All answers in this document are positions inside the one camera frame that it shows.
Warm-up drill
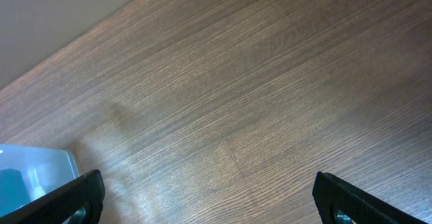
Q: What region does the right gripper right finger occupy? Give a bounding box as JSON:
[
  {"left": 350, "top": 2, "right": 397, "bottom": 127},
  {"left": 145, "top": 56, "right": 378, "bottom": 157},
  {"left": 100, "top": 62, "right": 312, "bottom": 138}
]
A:
[{"left": 312, "top": 172, "right": 425, "bottom": 224}]

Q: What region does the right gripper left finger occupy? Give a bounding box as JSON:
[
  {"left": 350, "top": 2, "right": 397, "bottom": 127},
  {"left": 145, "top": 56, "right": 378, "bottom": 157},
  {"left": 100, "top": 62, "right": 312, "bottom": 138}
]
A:
[{"left": 1, "top": 169, "right": 105, "bottom": 224}]

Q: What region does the clear plastic storage bin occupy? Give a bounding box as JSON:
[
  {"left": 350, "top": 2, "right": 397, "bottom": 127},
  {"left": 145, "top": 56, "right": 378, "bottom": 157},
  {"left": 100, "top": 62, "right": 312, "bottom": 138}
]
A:
[{"left": 1, "top": 144, "right": 80, "bottom": 216}]

